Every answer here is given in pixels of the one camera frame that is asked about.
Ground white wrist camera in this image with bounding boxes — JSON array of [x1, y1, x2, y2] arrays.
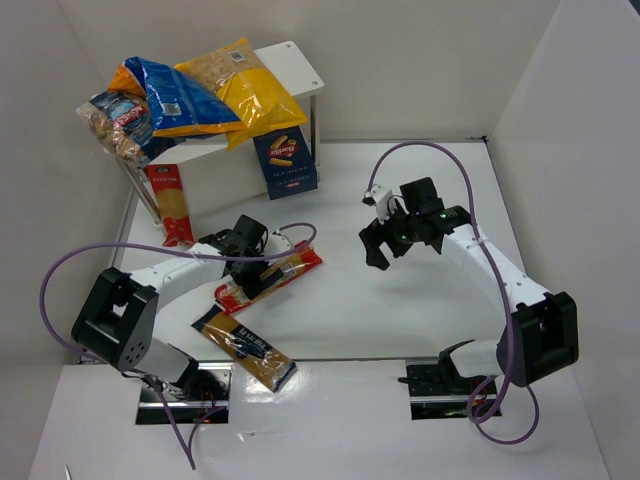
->
[[263, 231, 294, 256], [362, 183, 402, 225]]

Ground red spaghetti pack with barcode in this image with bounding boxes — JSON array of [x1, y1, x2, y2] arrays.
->
[[214, 247, 322, 313]]

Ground black La Sicilia spaghetti pack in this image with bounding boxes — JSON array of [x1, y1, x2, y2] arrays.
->
[[191, 306, 297, 393]]

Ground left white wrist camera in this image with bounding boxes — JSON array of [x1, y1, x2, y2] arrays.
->
[[263, 231, 294, 256]]

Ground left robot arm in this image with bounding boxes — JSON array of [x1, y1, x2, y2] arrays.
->
[[71, 215, 292, 397]]

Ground dark blue Barilla pasta box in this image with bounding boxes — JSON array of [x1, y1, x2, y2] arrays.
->
[[253, 126, 318, 200]]

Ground white two-tier shelf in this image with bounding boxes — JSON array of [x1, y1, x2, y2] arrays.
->
[[117, 40, 325, 221]]

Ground blue and orange pasta bag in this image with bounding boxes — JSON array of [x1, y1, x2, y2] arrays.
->
[[108, 57, 246, 138]]

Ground clear fusilli pasta bag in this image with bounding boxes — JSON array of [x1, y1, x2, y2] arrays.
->
[[76, 91, 152, 168]]

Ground red spaghetti pack on shelf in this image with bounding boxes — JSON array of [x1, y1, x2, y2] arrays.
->
[[145, 164, 194, 247]]

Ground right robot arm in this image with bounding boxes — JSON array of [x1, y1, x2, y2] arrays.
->
[[359, 177, 579, 387]]

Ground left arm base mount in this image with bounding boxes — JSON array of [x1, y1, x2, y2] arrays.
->
[[135, 362, 233, 426]]

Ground yellow pasta bag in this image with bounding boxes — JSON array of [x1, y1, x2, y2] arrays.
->
[[175, 38, 307, 151]]

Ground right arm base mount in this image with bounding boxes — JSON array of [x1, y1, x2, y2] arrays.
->
[[398, 362, 485, 421]]

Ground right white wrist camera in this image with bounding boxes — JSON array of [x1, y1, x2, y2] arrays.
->
[[362, 183, 402, 225]]

